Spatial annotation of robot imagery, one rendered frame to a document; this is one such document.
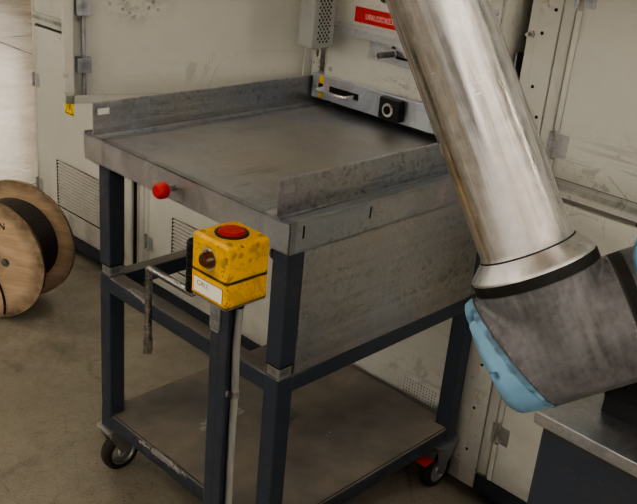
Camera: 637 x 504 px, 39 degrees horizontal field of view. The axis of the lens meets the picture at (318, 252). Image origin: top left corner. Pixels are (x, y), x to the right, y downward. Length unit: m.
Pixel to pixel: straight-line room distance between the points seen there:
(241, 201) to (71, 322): 1.48
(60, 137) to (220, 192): 1.84
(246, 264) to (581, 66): 0.88
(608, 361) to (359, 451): 1.14
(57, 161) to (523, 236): 2.61
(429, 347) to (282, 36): 0.87
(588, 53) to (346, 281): 0.65
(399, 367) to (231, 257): 1.17
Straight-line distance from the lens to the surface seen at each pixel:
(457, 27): 1.01
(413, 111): 2.06
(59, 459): 2.34
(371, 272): 1.71
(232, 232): 1.26
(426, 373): 2.29
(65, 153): 3.37
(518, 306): 1.01
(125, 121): 1.93
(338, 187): 1.57
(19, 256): 2.86
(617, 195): 1.86
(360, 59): 2.17
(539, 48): 1.93
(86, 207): 3.33
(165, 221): 2.92
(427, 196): 1.74
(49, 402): 2.56
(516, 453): 2.18
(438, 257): 1.88
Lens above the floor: 1.38
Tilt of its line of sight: 23 degrees down
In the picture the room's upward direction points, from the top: 5 degrees clockwise
